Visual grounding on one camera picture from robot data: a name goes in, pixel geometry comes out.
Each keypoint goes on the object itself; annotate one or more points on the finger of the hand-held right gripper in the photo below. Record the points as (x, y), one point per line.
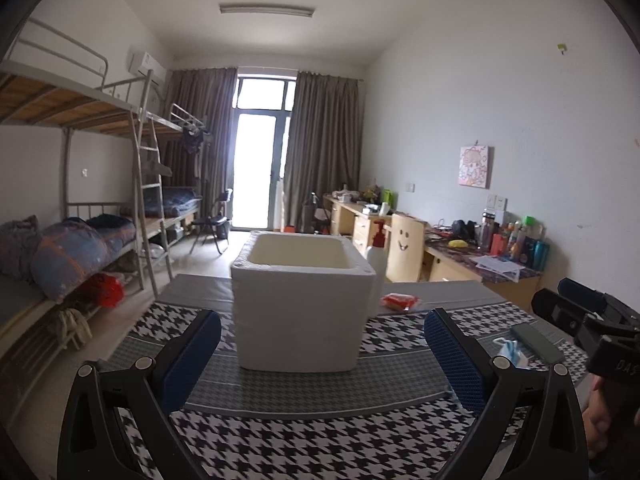
(580, 290)
(557, 312)

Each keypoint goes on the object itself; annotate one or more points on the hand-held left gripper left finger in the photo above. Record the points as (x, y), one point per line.
(192, 355)

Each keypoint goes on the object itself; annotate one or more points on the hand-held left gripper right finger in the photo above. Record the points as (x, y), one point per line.
(452, 355)

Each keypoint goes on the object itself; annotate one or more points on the blue face mask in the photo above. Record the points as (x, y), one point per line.
(510, 351)

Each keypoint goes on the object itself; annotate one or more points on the white foam box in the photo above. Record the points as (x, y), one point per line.
(300, 315)

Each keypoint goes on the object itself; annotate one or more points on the person's right hand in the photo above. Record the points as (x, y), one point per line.
(597, 410)

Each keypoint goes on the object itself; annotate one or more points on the dark grey flat case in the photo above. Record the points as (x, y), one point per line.
(540, 342)

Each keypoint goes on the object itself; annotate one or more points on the red snack packet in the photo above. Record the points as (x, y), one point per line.
(398, 302)

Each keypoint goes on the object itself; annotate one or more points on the cluster of toiletry bottles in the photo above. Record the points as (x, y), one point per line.
(520, 242)

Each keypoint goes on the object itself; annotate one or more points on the white papers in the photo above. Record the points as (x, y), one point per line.
(495, 264)

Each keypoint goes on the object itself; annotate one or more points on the wooden desk with patterned top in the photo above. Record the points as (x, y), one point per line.
(450, 265)

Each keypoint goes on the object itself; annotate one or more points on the red bag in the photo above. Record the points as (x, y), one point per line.
(110, 292)

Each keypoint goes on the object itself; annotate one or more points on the wooden chair with smiley face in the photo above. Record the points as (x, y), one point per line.
(402, 260)

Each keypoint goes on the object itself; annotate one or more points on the yellow banana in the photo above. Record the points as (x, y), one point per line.
(457, 243)

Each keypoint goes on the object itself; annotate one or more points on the white spray bottle red nozzle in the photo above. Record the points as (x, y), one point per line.
(378, 260)

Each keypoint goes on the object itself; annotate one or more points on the black headphones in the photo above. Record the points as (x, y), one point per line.
(464, 230)

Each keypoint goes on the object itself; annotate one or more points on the beige cloth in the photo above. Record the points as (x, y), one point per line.
(70, 327)

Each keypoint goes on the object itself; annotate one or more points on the black folding chair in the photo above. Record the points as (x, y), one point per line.
(215, 220)

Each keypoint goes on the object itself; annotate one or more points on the houndstooth tablecloth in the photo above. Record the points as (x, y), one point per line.
(310, 435)

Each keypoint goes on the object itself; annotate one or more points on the dark blue quilt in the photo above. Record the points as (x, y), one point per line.
(181, 201)

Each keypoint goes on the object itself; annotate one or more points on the blue plaid quilt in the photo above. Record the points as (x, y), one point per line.
(70, 250)

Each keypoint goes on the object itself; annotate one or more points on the green box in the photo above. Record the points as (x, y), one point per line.
(388, 196)

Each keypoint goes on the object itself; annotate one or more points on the wooden desk with drawers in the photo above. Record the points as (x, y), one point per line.
(345, 220)

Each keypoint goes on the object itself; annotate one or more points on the metal bunk ladder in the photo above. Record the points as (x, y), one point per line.
(150, 185)

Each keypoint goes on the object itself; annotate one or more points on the grey patterned pillow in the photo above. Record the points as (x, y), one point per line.
(17, 247)

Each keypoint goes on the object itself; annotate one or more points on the glass balcony door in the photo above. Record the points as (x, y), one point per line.
(257, 160)

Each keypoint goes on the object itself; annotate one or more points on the hanging dark clothes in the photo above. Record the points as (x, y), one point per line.
(194, 142)

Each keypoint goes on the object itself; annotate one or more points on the small metal bunk bed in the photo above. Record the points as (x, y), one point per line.
(175, 125)

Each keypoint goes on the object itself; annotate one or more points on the grey-brown curtain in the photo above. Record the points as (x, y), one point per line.
(325, 140)
(205, 110)

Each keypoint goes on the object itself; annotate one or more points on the large metal bunk bed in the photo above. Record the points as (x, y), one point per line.
(75, 105)

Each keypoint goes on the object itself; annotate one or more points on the white air conditioner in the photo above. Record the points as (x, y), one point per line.
(147, 66)

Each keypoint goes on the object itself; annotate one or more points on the ceiling tube light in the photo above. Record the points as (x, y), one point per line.
(266, 9)

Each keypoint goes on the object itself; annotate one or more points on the white wall socket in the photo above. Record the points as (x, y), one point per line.
(496, 202)

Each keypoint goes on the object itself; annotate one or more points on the pink wall picture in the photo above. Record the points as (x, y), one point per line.
(474, 166)

